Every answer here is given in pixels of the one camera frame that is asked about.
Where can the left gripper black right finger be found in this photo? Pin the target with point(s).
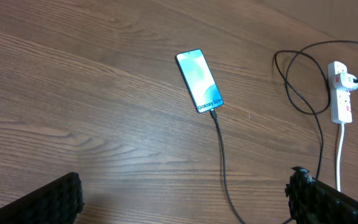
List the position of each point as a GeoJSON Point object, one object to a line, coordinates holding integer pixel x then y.
{"type": "Point", "coordinates": [313, 202]}

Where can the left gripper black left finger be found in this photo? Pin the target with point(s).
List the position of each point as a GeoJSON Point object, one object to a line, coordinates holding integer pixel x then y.
{"type": "Point", "coordinates": [57, 202]}

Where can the blue Galaxy smartphone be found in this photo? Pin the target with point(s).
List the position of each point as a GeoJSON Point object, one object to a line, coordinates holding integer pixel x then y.
{"type": "Point", "coordinates": [199, 80]}

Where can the white charger plug adapter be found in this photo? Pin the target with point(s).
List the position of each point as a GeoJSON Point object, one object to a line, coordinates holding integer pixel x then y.
{"type": "Point", "coordinates": [345, 82]}

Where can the white power strip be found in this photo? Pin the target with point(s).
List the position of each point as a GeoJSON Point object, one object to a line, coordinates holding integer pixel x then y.
{"type": "Point", "coordinates": [340, 105]}

